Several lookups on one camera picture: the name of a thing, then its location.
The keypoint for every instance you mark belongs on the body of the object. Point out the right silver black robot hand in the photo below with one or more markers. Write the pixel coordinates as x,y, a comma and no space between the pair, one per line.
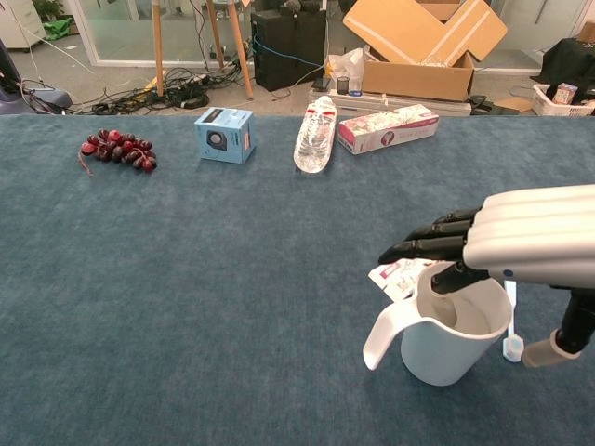
534,232

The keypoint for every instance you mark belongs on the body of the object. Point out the light blue toothbrush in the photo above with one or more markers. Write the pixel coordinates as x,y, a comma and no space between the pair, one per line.
512,346

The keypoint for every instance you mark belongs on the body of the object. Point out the clear plastic water bottle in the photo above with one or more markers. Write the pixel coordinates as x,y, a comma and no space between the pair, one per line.
313,144

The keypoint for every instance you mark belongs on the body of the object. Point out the black mesh pen holder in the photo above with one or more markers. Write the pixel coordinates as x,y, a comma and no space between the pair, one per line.
343,86

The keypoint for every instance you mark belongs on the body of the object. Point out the floral pink box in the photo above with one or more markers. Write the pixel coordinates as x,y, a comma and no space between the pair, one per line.
386,132

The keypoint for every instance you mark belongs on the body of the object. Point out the light blue speaker box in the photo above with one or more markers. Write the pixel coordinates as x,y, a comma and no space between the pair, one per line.
223,139

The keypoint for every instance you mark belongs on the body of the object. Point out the red grape bunch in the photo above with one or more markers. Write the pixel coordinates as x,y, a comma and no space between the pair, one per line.
116,148

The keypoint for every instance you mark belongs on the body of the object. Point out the open brown cardboard box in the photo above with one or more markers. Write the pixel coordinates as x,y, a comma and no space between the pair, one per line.
418,81

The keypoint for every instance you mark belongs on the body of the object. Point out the white plastic basket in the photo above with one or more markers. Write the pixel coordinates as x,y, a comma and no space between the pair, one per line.
544,104

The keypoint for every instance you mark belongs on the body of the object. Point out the green bag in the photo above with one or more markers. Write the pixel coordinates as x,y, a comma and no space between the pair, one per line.
58,29

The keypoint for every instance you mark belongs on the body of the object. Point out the black computer tower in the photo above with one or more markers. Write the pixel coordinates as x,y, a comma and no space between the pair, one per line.
288,56

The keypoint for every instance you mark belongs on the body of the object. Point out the colourful small carton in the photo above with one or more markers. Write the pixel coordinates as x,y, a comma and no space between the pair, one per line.
564,93

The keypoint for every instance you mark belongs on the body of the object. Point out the floral toothpaste tube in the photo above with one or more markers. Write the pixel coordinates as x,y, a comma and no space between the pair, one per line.
400,279

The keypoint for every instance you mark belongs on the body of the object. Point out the flattened brown cardboard box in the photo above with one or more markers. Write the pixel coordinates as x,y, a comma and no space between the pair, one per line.
400,28

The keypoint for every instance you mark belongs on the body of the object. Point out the black metal bracket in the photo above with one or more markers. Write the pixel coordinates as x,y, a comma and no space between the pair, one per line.
479,103

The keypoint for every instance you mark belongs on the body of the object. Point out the black cloth cover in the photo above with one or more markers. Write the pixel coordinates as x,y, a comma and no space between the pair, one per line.
567,60

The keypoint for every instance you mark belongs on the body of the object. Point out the white plastic bag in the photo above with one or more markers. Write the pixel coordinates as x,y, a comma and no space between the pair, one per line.
348,62

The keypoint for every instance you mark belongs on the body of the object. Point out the wooden stand leg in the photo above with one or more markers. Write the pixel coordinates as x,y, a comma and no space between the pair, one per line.
215,32
158,46
240,46

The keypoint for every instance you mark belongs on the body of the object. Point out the blue grey machine base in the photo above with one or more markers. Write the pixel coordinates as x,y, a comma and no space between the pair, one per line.
9,102

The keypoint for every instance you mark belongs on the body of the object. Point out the aluminium profile rail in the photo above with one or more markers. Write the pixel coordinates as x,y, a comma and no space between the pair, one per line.
446,108

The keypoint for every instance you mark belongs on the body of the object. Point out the white cabinet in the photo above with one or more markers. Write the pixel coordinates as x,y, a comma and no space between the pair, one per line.
18,28

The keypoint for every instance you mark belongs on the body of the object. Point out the blue table mat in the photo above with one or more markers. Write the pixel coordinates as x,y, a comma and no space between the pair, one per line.
139,302

